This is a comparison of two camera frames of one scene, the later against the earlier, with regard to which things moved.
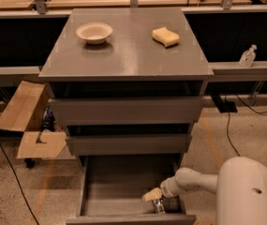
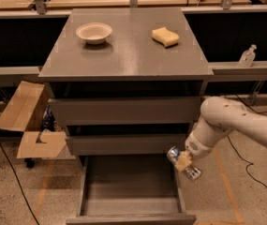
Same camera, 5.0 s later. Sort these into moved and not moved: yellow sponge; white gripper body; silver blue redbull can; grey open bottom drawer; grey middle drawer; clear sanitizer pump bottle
Moved: silver blue redbull can; white gripper body
Not moved: grey open bottom drawer; grey middle drawer; yellow sponge; clear sanitizer pump bottle
